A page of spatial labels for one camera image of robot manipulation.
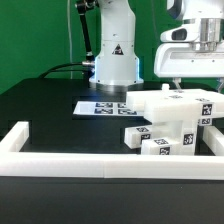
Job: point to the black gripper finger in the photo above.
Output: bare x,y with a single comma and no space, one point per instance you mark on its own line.
176,83
220,85

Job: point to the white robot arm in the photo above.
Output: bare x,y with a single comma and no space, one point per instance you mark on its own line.
194,49

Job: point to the white chair back frame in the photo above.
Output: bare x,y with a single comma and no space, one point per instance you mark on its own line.
176,105

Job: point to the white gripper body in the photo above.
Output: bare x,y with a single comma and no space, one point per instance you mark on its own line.
178,60

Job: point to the white tag sheet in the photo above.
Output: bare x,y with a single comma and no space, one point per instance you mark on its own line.
104,109

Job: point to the black jointed camera mount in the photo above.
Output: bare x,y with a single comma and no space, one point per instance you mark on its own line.
82,7

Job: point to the white U-shaped fence frame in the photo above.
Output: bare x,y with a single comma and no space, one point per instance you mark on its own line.
15,162

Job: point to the white chair seat part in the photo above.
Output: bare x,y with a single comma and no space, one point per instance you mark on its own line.
180,134

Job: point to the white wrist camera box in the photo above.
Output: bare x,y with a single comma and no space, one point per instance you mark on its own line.
188,33

